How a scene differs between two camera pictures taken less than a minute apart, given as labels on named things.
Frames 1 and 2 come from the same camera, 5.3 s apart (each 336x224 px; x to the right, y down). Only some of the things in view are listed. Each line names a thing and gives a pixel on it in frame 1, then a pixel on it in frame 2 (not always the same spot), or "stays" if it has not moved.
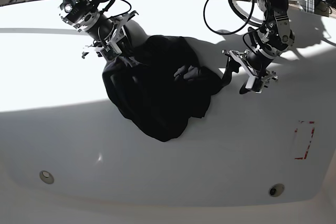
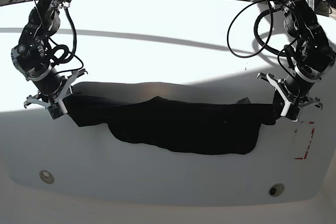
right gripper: x=102 y=32 → x=48 y=86
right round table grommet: x=276 y=190 stays
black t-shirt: x=159 y=85 → x=174 y=118
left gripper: x=258 y=62 → x=297 y=87
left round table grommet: x=46 y=177 stays
